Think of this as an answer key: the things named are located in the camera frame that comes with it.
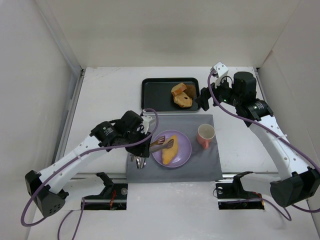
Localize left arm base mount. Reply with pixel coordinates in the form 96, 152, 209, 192
81, 183, 128, 211

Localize orange bread slice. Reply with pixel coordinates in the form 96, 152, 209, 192
171, 82, 187, 97

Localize silver knife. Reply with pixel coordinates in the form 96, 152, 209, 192
140, 157, 146, 169

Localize metal tongs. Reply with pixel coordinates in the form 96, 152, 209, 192
149, 136, 174, 154

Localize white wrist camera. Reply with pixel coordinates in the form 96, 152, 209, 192
210, 62, 229, 87
140, 110, 155, 134

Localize dark brown bread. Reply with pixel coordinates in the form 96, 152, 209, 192
184, 84, 197, 99

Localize silver fork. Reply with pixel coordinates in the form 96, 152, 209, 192
130, 155, 141, 169

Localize round bagel bread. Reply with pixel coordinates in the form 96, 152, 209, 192
173, 91, 193, 108

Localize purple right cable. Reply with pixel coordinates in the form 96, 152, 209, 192
207, 70, 320, 222

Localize pink mug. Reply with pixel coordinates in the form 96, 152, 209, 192
196, 124, 216, 150

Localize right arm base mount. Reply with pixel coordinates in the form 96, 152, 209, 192
213, 182, 265, 210

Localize black baking tray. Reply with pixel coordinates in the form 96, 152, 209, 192
141, 77, 201, 112

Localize purple plate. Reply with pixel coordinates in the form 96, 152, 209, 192
152, 130, 192, 168

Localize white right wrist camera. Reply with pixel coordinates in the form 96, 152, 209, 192
210, 62, 229, 87

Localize purple cable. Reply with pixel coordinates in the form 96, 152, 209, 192
207, 70, 320, 222
20, 108, 159, 240

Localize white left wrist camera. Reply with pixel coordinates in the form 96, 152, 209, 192
140, 110, 155, 134

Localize grey cloth placemat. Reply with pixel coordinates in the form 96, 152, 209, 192
126, 114, 222, 183

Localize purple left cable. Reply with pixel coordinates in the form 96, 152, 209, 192
20, 108, 159, 240

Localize silver spoon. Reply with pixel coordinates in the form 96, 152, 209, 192
136, 157, 142, 169

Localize long golden bread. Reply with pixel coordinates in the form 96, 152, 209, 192
161, 135, 179, 165

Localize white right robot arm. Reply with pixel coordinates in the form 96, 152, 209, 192
195, 70, 320, 208

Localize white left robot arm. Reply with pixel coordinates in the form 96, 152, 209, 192
24, 110, 159, 218

